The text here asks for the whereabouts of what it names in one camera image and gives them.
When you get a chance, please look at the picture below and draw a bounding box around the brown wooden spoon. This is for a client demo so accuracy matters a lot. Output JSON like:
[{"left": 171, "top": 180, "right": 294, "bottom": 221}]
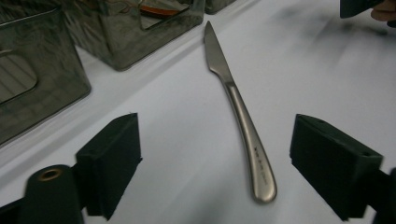
[{"left": 139, "top": 5, "right": 181, "bottom": 17}]

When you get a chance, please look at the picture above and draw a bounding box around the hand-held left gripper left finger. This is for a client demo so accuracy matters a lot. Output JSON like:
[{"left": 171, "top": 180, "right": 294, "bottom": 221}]
[{"left": 75, "top": 112, "right": 144, "bottom": 221}]

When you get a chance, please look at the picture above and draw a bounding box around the silver table knife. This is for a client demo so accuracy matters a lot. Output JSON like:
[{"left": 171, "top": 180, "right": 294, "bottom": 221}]
[{"left": 204, "top": 21, "right": 278, "bottom": 204}]

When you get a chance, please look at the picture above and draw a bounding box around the translucent grey plastic bin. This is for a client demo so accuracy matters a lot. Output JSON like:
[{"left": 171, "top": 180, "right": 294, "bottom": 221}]
[
  {"left": 0, "top": 0, "right": 92, "bottom": 147},
  {"left": 204, "top": 0, "right": 238, "bottom": 16},
  {"left": 60, "top": 0, "right": 206, "bottom": 72}
]

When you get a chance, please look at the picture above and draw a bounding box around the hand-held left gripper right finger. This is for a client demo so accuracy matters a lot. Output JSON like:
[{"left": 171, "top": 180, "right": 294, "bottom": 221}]
[{"left": 289, "top": 113, "right": 385, "bottom": 222}]

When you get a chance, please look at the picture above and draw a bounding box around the white table cover sheet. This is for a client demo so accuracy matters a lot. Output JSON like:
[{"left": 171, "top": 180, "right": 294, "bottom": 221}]
[{"left": 0, "top": 0, "right": 396, "bottom": 224}]

